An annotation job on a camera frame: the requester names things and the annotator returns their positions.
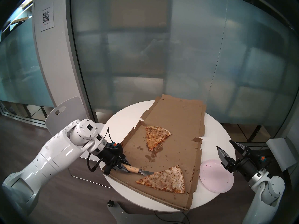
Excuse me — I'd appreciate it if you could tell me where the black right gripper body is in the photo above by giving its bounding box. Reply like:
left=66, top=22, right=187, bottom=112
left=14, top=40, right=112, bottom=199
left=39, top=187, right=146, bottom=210
left=233, top=151, right=268, bottom=180

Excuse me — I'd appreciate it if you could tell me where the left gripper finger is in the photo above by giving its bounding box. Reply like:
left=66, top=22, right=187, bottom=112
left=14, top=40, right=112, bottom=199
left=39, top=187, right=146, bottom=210
left=103, top=164, right=131, bottom=175
left=119, top=155, right=132, bottom=166

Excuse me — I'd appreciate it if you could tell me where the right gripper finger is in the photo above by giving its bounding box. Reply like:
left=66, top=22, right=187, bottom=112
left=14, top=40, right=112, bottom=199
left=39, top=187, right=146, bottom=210
left=217, top=146, right=236, bottom=173
left=229, top=139, right=253, bottom=156

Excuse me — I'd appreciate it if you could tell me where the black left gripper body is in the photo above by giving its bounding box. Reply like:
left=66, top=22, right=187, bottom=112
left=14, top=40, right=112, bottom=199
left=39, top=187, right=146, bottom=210
left=96, top=143, right=124, bottom=166

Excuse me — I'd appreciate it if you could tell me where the wooden handled metal spatula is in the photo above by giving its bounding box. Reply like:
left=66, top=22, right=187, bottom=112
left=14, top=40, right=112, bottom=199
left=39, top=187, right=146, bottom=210
left=123, top=165, right=155, bottom=176

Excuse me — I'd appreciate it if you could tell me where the large cheese pizza slice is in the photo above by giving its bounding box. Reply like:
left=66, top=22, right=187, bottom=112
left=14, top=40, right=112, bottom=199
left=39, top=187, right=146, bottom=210
left=136, top=165, right=185, bottom=194

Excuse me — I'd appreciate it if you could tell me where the pink round plate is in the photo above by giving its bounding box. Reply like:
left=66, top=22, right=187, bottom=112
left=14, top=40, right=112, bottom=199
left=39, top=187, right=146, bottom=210
left=200, top=159, right=234, bottom=193

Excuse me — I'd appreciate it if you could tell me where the small browned pizza slice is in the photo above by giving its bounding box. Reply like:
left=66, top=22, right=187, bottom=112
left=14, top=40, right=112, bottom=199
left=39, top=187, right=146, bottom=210
left=145, top=126, right=172, bottom=151

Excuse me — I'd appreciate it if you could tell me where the open cardboard pizza box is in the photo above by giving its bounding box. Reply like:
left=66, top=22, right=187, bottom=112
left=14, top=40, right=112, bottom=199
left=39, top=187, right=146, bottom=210
left=102, top=94, right=207, bottom=210

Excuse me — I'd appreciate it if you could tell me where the white plastic chair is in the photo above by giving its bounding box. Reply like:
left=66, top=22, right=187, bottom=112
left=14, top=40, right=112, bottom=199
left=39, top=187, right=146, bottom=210
left=45, top=96, right=111, bottom=188
left=266, top=137, right=298, bottom=172

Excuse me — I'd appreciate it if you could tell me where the paper sign with QR code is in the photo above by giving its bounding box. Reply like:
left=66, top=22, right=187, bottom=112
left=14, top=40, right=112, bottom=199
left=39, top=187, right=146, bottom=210
left=40, top=1, right=54, bottom=32

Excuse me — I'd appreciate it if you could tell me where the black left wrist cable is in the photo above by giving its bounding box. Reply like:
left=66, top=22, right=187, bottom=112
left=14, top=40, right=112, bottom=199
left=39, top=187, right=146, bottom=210
left=87, top=127, right=115, bottom=172

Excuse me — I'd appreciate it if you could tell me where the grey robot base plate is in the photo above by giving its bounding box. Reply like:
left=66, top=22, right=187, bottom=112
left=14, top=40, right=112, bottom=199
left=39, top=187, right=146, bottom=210
left=107, top=201, right=187, bottom=224

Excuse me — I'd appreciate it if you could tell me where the black floor cable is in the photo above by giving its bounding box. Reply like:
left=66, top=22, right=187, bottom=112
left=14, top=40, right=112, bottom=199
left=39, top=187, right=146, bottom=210
left=154, top=211, right=190, bottom=224

